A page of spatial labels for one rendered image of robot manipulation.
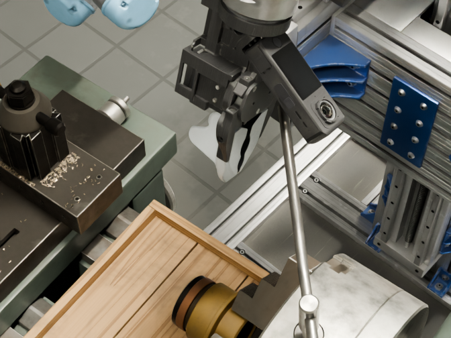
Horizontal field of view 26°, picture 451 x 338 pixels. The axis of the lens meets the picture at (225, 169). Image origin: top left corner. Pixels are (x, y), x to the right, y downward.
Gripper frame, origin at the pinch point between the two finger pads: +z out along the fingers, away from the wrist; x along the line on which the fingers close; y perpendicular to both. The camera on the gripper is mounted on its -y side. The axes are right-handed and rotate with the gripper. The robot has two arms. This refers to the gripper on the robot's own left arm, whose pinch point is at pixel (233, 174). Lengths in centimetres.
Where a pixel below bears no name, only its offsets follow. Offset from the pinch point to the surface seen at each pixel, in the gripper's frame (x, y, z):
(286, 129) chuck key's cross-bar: -9.3, -0.5, -1.7
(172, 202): -45, 33, 54
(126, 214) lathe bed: -28, 31, 45
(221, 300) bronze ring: -6.0, 0.0, 24.9
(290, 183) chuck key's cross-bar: -5.6, -4.4, 1.7
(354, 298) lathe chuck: -7.1, -15.5, 13.1
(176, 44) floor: -146, 100, 96
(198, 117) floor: -128, 77, 102
